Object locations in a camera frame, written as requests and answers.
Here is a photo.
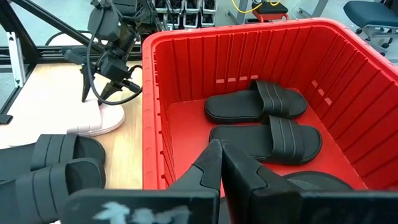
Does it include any black slide sandal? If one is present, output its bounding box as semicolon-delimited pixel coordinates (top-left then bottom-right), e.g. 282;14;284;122
204;79;308;124
208;115;323;166
0;133;106;183
0;157;107;224

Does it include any pink slide sandal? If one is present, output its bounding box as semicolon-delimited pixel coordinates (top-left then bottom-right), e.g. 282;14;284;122
0;76;126;147

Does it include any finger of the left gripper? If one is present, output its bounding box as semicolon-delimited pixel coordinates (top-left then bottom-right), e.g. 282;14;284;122
98;81;125;105
81;65;94;103

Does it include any red frame cart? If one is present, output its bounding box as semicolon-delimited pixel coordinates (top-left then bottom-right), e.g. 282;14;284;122
245;0;290;24

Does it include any red plastic bin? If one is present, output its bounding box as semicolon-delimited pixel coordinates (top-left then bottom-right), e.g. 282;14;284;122
141;17;398;191

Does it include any rack of small storage bins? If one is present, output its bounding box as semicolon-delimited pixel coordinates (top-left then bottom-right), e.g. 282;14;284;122
152;0;218;29

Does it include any grey metal leg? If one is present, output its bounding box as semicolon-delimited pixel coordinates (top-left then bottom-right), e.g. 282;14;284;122
226;0;249;26

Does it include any yellow coiled hose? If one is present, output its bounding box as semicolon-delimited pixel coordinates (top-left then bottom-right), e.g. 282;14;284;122
231;0;280;14

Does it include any grey metal stand foot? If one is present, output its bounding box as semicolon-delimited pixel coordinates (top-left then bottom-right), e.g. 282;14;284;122
294;0;330;20

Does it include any black office chair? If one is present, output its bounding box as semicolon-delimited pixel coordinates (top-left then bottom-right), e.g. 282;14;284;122
343;0;398;57

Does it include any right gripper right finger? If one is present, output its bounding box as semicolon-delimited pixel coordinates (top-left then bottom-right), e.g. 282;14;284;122
220;141;398;224

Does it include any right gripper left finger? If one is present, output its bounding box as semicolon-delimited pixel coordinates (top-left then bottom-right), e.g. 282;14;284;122
62;139;223;224

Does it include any black aluminium frame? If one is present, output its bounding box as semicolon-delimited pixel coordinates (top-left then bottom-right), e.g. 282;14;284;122
0;0;144;125

